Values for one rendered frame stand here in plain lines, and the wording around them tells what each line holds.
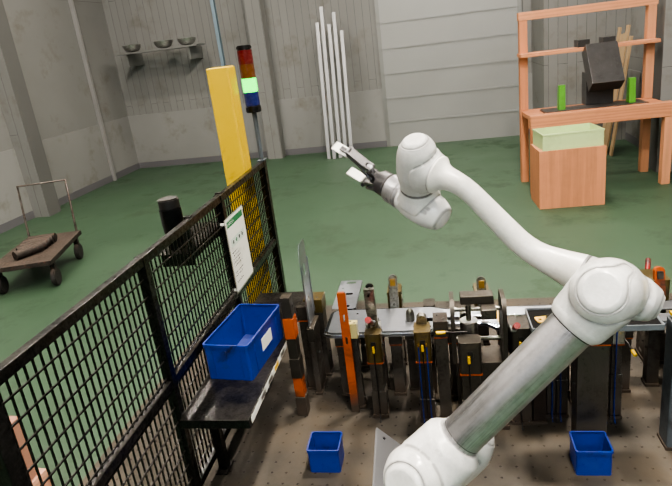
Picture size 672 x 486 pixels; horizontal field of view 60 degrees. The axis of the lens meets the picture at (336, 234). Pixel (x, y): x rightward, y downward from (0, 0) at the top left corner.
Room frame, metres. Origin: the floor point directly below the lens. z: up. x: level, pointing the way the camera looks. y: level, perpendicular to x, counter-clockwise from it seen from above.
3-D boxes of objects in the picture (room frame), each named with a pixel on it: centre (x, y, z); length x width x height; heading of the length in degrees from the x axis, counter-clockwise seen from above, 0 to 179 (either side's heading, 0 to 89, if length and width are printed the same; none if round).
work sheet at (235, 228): (2.22, 0.40, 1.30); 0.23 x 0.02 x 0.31; 169
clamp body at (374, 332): (1.84, -0.09, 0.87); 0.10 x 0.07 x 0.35; 169
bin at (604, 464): (1.46, -0.70, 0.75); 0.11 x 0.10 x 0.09; 79
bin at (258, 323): (1.82, 0.36, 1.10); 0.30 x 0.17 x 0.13; 163
